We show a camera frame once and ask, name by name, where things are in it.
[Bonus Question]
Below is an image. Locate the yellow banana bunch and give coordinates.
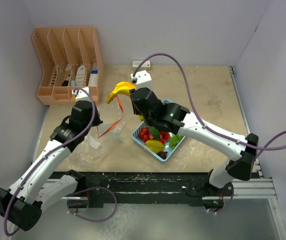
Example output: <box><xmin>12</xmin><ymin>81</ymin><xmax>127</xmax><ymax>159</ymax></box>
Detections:
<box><xmin>107</xmin><ymin>81</ymin><xmax>136</xmax><ymax>104</ymax></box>

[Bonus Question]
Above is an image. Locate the light blue plastic basket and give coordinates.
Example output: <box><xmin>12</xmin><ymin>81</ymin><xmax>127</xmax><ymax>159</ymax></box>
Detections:
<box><xmin>131</xmin><ymin>98</ymin><xmax>186</xmax><ymax>163</ymax></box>

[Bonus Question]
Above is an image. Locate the clear orange-zipper bag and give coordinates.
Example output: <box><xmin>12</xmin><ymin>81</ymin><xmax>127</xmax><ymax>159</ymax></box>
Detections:
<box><xmin>67</xmin><ymin>97</ymin><xmax>126</xmax><ymax>172</ymax></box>

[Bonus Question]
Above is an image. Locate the yellow star fruit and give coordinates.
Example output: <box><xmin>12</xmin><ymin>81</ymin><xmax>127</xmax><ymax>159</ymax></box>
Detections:
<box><xmin>145</xmin><ymin>139</ymin><xmax>165</xmax><ymax>154</ymax></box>

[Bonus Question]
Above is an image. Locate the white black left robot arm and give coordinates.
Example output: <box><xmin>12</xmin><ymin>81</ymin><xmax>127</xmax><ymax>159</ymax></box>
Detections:
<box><xmin>0</xmin><ymin>100</ymin><xmax>102</xmax><ymax>237</ymax></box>

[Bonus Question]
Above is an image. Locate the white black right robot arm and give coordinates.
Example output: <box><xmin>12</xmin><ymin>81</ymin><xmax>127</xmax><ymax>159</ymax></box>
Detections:
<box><xmin>130</xmin><ymin>87</ymin><xmax>259</xmax><ymax>196</ymax></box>

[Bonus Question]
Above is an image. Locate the clear blue-zipper bag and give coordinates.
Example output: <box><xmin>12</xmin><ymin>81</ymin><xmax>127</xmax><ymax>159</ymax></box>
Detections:
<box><xmin>99</xmin><ymin>127</ymin><xmax>123</xmax><ymax>141</ymax></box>

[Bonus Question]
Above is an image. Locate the white blue boxed item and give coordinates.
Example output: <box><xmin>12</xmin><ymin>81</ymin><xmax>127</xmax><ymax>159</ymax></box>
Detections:
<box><xmin>88</xmin><ymin>62</ymin><xmax>98</xmax><ymax>87</ymax></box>

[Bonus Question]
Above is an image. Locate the green white small box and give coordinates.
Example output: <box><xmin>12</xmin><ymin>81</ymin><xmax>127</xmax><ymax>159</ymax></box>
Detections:
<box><xmin>132</xmin><ymin>60</ymin><xmax>151</xmax><ymax>71</ymax></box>

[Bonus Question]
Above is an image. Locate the white striped card pack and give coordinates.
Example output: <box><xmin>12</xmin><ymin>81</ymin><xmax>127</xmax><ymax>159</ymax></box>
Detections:
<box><xmin>75</xmin><ymin>65</ymin><xmax>85</xmax><ymax>86</ymax></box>

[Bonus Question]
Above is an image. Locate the black grey scraper tool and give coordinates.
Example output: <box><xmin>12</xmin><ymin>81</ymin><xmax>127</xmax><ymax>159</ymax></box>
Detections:
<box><xmin>61</xmin><ymin>64</ymin><xmax>71</xmax><ymax>87</ymax></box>

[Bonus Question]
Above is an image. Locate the green grape bunch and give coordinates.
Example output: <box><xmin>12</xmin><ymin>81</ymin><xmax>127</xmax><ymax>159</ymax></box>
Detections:
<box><xmin>169</xmin><ymin>134</ymin><xmax>183</xmax><ymax>149</ymax></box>

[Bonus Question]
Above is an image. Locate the dark purple plum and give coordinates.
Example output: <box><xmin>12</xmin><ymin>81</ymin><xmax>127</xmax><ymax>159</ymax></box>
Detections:
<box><xmin>157</xmin><ymin>151</ymin><xmax>167</xmax><ymax>160</ymax></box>

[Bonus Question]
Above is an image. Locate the peach desk organizer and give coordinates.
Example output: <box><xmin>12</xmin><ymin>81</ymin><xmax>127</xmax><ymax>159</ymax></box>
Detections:
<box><xmin>32</xmin><ymin>27</ymin><xmax>104</xmax><ymax>106</ymax></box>

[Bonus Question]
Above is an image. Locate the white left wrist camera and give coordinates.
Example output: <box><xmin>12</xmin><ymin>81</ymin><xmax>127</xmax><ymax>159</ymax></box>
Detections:
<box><xmin>71</xmin><ymin>87</ymin><xmax>92</xmax><ymax>102</ymax></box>

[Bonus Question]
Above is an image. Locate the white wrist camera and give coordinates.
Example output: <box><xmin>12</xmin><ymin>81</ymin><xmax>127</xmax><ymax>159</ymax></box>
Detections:
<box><xmin>130</xmin><ymin>70</ymin><xmax>153</xmax><ymax>90</ymax></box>
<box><xmin>71</xmin><ymin>87</ymin><xmax>92</xmax><ymax>102</ymax></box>

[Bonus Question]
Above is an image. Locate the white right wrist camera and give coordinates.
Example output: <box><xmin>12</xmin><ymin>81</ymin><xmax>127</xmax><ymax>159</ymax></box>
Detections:
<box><xmin>130</xmin><ymin>70</ymin><xmax>153</xmax><ymax>90</ymax></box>

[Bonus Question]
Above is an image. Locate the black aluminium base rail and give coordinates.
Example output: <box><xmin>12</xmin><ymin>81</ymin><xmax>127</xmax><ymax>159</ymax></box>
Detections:
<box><xmin>47</xmin><ymin>170</ymin><xmax>276</xmax><ymax>211</ymax></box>

